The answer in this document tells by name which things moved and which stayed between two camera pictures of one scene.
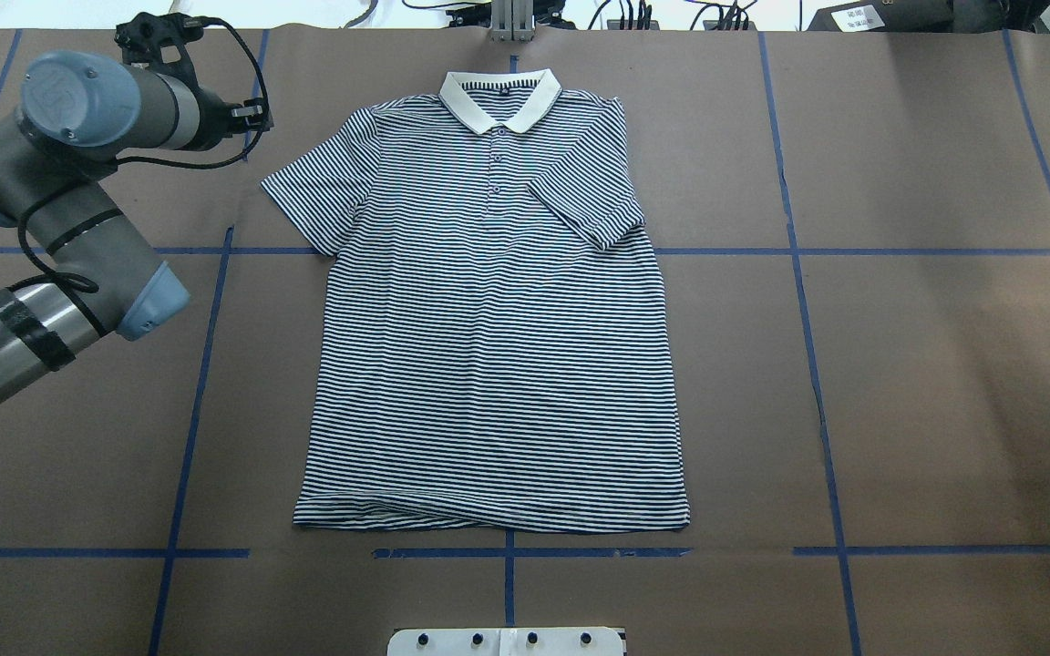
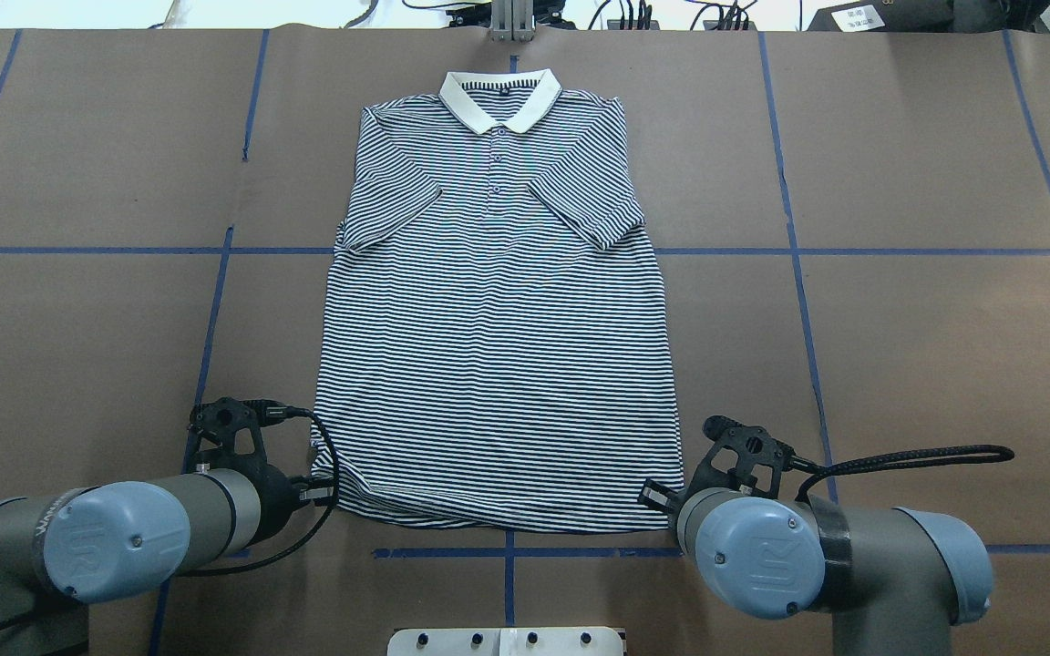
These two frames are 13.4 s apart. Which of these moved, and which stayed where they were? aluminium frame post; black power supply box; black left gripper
Moved: black left gripper
Stayed: aluminium frame post; black power supply box
